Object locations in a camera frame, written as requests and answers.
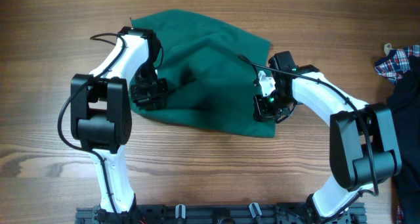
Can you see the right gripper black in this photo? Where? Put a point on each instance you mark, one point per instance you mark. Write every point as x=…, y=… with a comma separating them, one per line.
x=262, y=113

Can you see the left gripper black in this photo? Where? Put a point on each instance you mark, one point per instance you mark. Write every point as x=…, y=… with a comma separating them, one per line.
x=147, y=99

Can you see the green t-shirt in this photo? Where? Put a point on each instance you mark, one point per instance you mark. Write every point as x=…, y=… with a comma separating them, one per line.
x=210, y=87

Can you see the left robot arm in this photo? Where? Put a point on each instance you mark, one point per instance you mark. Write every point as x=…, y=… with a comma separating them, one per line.
x=100, y=110

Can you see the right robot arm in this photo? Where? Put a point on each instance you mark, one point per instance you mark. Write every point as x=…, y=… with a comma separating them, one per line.
x=363, y=148

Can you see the plaid shirt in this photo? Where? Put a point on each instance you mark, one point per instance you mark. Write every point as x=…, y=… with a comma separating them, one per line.
x=396, y=62

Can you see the dark navy garment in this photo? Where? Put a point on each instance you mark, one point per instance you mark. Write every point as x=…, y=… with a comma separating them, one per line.
x=404, y=105

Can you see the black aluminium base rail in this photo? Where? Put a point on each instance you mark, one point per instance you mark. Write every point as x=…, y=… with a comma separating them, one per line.
x=275, y=213

